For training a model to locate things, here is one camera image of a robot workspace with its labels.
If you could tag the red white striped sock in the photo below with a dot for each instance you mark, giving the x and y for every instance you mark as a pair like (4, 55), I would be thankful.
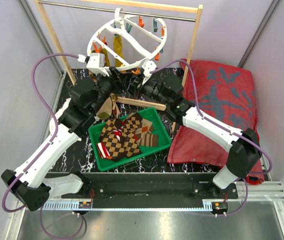
(110, 146)

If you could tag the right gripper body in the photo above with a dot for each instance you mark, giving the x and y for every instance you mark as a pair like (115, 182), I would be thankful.
(151, 90)

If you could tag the white round clip hanger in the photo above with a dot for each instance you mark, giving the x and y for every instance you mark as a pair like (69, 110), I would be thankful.
(117, 26)

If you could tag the brown argyle sock in tray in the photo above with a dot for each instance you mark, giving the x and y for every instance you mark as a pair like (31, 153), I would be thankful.
(131, 148)

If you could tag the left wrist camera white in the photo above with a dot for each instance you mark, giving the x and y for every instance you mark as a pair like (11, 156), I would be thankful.
(95, 63)

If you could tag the teal clothespin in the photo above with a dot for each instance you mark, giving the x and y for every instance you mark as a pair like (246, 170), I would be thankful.
(128, 27)
(155, 25)

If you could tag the orange clothespin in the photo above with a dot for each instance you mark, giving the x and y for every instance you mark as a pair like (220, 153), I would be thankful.
(157, 56)
(140, 21)
(97, 49)

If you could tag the brown beige striped sock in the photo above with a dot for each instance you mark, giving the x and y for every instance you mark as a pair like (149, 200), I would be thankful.
(148, 140)

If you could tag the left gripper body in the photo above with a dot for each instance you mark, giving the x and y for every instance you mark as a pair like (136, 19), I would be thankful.
(106, 85)

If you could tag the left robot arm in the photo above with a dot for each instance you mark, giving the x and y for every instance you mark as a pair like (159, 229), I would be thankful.
(28, 182)

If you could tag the white cloth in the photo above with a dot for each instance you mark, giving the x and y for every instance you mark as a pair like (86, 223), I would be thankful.
(65, 106)

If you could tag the mustard yellow sock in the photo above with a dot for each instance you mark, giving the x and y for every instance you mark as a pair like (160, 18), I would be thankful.
(118, 49)

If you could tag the wooden clothes rack frame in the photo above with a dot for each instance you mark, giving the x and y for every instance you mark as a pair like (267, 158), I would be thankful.
(131, 3)

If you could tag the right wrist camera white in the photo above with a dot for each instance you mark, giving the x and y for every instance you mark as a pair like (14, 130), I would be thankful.
(148, 66)

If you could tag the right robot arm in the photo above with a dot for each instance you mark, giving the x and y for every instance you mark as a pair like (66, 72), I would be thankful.
(242, 146)

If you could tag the orange argyle sock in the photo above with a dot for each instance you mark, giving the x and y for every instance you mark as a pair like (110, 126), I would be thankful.
(137, 125)

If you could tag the red patterned pillow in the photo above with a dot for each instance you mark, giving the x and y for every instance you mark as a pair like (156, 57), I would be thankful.
(224, 92)

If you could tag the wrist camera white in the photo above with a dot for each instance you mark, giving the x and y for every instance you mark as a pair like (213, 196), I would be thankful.
(148, 66)
(95, 63)

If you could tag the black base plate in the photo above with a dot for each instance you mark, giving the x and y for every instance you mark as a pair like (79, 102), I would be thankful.
(146, 192)

